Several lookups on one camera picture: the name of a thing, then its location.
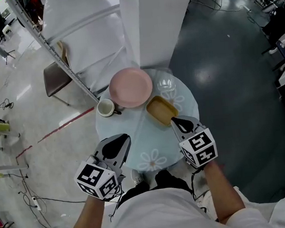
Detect round glass table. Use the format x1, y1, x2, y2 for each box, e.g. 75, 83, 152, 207
90, 64, 205, 177

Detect person's black trousers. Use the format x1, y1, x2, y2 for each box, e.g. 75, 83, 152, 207
117, 168, 194, 207

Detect hand-held gripper cable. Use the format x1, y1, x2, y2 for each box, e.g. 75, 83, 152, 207
105, 183, 129, 223
187, 165, 213, 215

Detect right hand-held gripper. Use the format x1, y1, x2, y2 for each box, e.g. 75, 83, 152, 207
170, 113, 219, 170

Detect white power strip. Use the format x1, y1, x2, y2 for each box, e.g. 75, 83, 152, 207
30, 195, 42, 212

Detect white mug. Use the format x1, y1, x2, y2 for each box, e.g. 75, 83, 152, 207
96, 97, 122, 119

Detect pink plate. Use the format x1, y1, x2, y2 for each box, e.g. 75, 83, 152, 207
107, 66, 155, 110

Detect person's white shoe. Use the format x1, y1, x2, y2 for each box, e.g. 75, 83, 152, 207
130, 168, 145, 187

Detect yellow rectangular container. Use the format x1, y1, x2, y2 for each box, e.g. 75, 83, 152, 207
145, 94, 180, 129

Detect person's right forearm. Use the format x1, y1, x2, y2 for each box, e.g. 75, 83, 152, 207
201, 157, 248, 227

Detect clear glass bowl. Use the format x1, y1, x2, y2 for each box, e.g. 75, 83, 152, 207
155, 72, 177, 94

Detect black floor cable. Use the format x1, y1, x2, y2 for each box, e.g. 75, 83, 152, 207
14, 164, 89, 228

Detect right hand-held gripper cable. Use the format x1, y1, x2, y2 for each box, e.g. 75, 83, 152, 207
187, 165, 213, 215

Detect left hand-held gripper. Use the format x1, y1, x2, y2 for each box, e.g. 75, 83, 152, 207
70, 133, 138, 206

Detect person's left forearm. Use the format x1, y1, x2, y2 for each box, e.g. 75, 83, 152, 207
64, 194, 109, 228

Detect grey metal rack frame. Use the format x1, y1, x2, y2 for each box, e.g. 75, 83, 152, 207
5, 0, 132, 111

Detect white pillar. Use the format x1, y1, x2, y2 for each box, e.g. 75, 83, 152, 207
118, 0, 203, 71

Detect person's white shirt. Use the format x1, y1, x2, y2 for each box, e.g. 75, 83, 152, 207
64, 176, 285, 228

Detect left hand-held gripper cable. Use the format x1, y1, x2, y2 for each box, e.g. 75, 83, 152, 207
105, 183, 129, 223

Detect brown chair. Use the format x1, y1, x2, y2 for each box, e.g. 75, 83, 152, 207
40, 39, 76, 109

